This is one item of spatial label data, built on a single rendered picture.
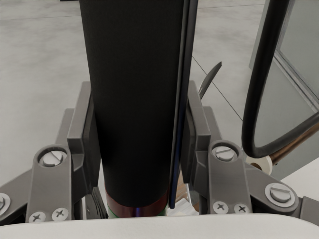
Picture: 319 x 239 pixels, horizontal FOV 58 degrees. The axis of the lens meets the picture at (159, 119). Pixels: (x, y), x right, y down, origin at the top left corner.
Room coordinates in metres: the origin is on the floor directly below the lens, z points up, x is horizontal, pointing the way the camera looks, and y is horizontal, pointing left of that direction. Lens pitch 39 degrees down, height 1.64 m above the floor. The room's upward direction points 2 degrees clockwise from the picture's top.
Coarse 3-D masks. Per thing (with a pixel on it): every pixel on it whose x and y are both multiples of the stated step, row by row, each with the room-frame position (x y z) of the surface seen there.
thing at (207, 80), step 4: (216, 64) 0.42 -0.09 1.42; (220, 64) 0.40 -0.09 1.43; (212, 68) 0.44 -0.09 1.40; (216, 68) 0.40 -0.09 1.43; (212, 72) 0.41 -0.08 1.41; (216, 72) 0.39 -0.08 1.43; (208, 76) 0.42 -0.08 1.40; (212, 76) 0.39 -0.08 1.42; (204, 80) 0.45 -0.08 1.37; (208, 80) 0.39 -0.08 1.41; (212, 80) 0.38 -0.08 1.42; (204, 84) 0.41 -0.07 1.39; (208, 84) 0.38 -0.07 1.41; (200, 88) 0.45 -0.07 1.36; (204, 88) 0.38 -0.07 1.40; (200, 92) 0.40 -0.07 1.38; (204, 92) 0.37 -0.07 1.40; (200, 96) 0.37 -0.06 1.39; (180, 168) 0.38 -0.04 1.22
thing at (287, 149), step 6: (318, 126) 0.24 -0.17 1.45; (306, 132) 0.23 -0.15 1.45; (312, 132) 0.23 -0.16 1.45; (300, 138) 0.22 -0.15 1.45; (306, 138) 0.22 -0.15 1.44; (288, 144) 0.21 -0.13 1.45; (294, 144) 0.21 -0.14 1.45; (300, 144) 0.22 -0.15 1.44; (282, 150) 0.20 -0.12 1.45; (288, 150) 0.20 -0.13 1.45; (270, 156) 0.19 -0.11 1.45; (276, 156) 0.19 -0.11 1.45; (282, 156) 0.20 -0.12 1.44; (276, 162) 0.19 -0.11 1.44; (258, 168) 0.18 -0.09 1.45; (198, 204) 0.14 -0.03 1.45; (198, 210) 0.13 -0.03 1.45
